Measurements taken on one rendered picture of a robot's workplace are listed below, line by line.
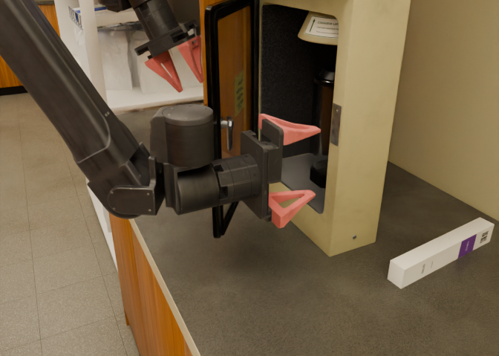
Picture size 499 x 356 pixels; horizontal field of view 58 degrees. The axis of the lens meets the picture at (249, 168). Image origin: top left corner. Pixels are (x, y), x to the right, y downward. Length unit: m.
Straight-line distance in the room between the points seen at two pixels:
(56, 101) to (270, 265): 0.49
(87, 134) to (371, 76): 0.45
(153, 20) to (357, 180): 0.44
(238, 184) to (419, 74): 0.77
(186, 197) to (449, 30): 0.80
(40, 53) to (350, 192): 0.55
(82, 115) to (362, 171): 0.50
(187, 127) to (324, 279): 0.44
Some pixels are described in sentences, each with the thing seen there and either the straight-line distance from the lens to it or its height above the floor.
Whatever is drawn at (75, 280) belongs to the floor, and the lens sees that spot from 2.45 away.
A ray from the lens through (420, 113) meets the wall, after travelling 1.24.
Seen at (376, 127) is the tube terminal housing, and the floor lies 1.19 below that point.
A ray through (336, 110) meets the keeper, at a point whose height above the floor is 1.23.
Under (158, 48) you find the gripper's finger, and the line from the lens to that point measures 0.79.
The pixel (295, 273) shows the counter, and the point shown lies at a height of 0.94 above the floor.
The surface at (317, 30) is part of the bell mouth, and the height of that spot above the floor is 1.34.
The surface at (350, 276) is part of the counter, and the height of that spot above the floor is 0.94.
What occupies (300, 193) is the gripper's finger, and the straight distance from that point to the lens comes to 0.65.
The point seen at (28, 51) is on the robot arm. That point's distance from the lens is 0.54.
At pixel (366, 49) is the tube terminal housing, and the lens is 0.75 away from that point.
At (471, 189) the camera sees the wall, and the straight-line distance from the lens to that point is 1.17.
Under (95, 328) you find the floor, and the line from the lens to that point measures 2.16.
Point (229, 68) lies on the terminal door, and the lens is 0.80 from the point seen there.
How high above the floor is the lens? 1.46
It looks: 26 degrees down
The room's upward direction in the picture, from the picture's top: straight up
